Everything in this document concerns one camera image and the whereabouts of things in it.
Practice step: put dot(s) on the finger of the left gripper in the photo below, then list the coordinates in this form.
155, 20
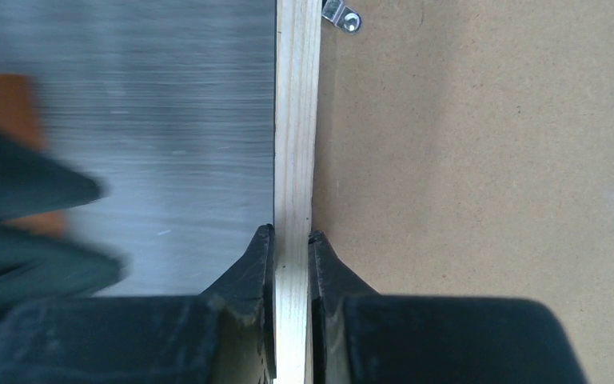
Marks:
33, 183
35, 266

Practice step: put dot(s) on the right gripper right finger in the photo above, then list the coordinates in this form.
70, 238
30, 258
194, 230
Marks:
362, 336

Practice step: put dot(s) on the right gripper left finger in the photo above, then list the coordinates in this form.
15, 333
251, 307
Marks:
224, 334

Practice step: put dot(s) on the brown backing board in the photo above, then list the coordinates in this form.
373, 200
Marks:
467, 148

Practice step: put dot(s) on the black wooden picture frame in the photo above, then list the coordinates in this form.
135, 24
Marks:
297, 74

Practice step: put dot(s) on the orange compartment tray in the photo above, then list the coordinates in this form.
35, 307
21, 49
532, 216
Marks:
19, 121

